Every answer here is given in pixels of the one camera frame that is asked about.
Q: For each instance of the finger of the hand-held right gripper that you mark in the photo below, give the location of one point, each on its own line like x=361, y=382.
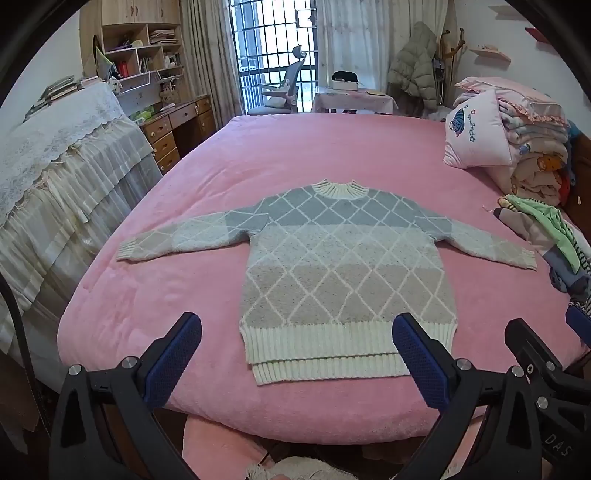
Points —
x=579, y=323
x=526, y=341

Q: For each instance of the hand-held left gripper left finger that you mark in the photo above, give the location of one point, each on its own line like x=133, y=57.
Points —
x=173, y=364

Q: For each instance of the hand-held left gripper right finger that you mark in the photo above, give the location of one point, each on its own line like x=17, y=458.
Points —
x=420, y=364

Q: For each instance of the diamond pattern knit sweater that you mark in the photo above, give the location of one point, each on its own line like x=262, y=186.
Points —
x=332, y=277

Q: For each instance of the pile of small clothes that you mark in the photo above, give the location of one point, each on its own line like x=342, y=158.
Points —
x=549, y=226

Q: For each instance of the wooden headboard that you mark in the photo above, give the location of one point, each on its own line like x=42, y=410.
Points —
x=581, y=184

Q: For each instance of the white fluffy cloth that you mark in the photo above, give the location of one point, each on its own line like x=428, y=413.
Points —
x=295, y=468

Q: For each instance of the stack of folded quilts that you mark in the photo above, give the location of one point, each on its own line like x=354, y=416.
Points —
x=535, y=152

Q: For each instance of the lace covered furniture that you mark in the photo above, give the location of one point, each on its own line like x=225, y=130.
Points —
x=60, y=184

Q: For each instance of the pink printed pillow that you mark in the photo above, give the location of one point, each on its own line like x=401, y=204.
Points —
x=475, y=134

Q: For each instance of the wooden desk with drawers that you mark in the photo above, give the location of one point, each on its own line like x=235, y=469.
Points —
x=161, y=138

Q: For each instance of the pink bed blanket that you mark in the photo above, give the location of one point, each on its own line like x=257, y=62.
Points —
x=323, y=147

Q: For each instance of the small table with tablecloth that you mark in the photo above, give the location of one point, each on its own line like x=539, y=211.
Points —
x=355, y=101

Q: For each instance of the black and white box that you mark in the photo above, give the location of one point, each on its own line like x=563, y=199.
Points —
x=346, y=83

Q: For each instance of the olive puffy jacket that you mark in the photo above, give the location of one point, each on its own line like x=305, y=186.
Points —
x=415, y=64

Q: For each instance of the stack of books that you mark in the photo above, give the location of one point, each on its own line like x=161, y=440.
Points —
x=55, y=90

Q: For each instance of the wooden coat rack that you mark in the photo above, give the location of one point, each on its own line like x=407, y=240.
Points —
x=450, y=50

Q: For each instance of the grey office chair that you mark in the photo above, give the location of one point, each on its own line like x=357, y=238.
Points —
x=291, y=78

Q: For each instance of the beige curtain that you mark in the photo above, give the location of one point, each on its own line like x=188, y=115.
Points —
x=207, y=55

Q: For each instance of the wooden bookshelf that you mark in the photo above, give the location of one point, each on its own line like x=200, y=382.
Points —
x=138, y=46

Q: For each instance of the white sheer curtain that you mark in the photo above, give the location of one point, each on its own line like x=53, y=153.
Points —
x=355, y=37

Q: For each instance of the barred window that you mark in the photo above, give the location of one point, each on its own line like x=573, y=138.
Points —
x=268, y=41

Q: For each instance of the wooden wall shelf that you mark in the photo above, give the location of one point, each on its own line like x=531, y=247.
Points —
x=494, y=54

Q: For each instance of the red wall shelf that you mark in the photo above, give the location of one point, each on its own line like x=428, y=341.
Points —
x=535, y=34

